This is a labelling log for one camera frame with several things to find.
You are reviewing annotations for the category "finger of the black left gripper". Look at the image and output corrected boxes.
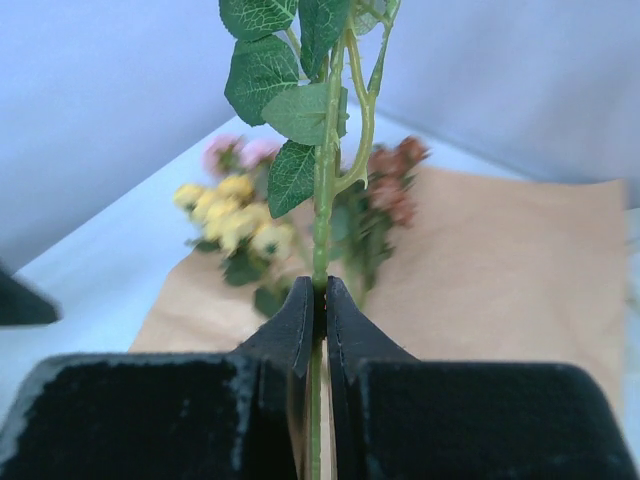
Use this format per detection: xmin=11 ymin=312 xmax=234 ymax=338
xmin=1 ymin=262 xmax=61 ymax=327

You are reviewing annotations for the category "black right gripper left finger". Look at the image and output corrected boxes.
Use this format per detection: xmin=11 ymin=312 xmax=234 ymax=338
xmin=1 ymin=277 xmax=314 ymax=479

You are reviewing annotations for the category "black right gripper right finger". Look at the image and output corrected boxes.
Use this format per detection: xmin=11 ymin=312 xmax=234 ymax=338
xmin=326 ymin=277 xmax=639 ymax=479

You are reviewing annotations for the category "green and peach wrapping paper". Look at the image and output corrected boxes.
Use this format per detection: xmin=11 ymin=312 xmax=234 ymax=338
xmin=128 ymin=164 xmax=630 ymax=480

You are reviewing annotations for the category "yellow rose stem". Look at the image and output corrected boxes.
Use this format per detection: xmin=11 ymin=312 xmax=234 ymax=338
xmin=172 ymin=174 xmax=312 ymax=318

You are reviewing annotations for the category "artificial flower bouquet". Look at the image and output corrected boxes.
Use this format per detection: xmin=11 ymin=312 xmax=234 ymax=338
xmin=330 ymin=136 xmax=430 ymax=308

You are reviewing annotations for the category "peach pink rose stem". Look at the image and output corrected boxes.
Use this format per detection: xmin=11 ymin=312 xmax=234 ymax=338
xmin=219 ymin=1 xmax=401 ymax=479

